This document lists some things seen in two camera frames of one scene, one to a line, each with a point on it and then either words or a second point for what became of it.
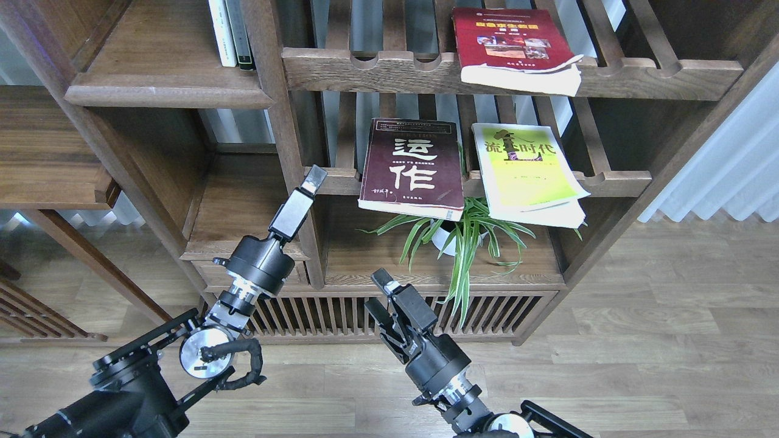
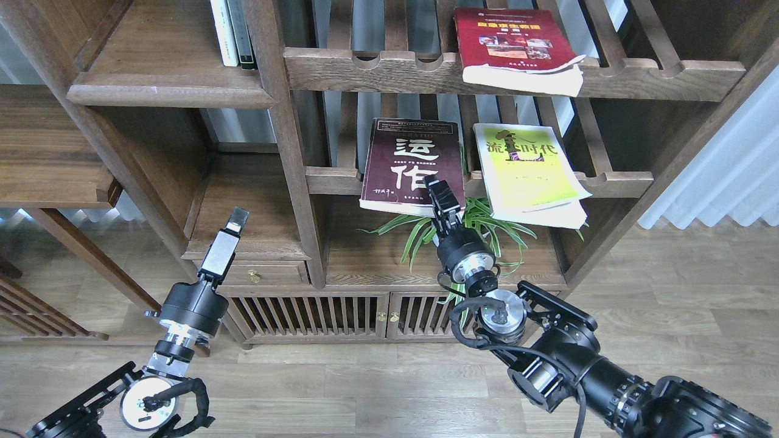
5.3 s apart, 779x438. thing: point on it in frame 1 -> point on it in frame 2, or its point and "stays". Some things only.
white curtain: [736, 164] stays
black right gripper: [438, 359] -> [461, 250]
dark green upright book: [241, 39] stays
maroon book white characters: [413, 166] stays
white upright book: [223, 33] stays
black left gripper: [260, 264] -> [198, 305]
